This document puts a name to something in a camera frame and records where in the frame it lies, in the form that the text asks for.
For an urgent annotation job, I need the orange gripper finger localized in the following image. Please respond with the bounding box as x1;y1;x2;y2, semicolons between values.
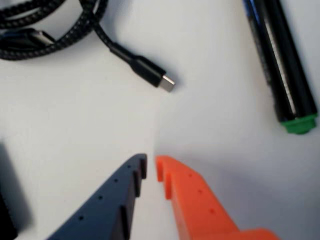
154;154;281;240

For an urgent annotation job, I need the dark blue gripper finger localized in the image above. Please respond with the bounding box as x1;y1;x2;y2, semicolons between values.
46;153;148;240

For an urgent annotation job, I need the small black cylinder silver end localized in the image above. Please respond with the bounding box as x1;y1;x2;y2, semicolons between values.
0;141;32;240

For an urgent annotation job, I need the black marker with green cap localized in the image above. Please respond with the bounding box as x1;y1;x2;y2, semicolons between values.
241;0;319;135

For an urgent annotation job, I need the black braided USB-C cable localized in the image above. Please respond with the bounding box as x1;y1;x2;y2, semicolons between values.
0;0;176;93

